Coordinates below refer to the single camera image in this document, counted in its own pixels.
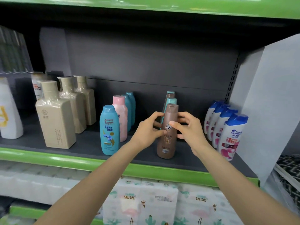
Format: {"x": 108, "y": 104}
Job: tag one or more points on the person's right hand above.
{"x": 194, "y": 135}

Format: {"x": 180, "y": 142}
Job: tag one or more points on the person's left hand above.
{"x": 144, "y": 134}

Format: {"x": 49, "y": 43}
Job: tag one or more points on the person's left thumb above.
{"x": 159, "y": 134}

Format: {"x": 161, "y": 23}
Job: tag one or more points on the person's right thumb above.
{"x": 176, "y": 126}

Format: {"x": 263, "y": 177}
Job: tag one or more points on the brown shampoo bottle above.
{"x": 166, "y": 145}

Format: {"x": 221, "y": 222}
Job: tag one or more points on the person's right forearm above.
{"x": 236, "y": 187}

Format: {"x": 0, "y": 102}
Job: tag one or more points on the person's left forearm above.
{"x": 93, "y": 185}

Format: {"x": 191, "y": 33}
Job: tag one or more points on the teal capped shampoo bottle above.
{"x": 171, "y": 101}

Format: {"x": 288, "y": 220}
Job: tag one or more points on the white shampoo bottle blue cap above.
{"x": 232, "y": 138}
{"x": 214, "y": 119}
{"x": 222, "y": 124}
{"x": 208, "y": 117}

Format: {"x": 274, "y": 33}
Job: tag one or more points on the plain teal blue bottle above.
{"x": 132, "y": 107}
{"x": 129, "y": 112}

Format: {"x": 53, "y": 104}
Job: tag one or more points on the pink shampoo bottle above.
{"x": 122, "y": 114}

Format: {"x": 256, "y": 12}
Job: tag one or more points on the blue shampoo bottle flower label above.
{"x": 109, "y": 131}

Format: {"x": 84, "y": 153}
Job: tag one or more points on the flamingo print tissue pack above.
{"x": 150, "y": 201}
{"x": 199, "y": 206}

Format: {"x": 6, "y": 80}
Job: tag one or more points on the black perforated shelf upright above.
{"x": 232, "y": 79}

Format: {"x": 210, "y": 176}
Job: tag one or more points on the beige square wrapped bottle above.
{"x": 56, "y": 124}
{"x": 78, "y": 112}
{"x": 90, "y": 107}

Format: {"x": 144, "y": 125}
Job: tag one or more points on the green edged grey shelf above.
{"x": 70, "y": 159}

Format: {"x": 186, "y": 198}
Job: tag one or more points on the large white divider panel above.
{"x": 269, "y": 110}

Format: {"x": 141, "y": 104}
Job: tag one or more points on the black white patterned item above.
{"x": 289, "y": 173}

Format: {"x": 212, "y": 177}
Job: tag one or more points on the green shelf overhead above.
{"x": 164, "y": 4}

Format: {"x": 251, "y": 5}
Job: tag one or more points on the white bottle gold cap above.
{"x": 36, "y": 87}

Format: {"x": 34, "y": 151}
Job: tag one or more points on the small white divider panel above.
{"x": 55, "y": 51}

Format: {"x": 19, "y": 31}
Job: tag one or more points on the white toilet paper pack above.
{"x": 35, "y": 182}

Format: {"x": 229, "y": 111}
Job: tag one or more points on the white bottle yellow label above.
{"x": 9, "y": 114}

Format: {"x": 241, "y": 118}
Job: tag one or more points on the green shelf edge low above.
{"x": 25, "y": 212}

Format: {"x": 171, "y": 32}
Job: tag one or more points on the row of dark boxes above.
{"x": 14, "y": 51}

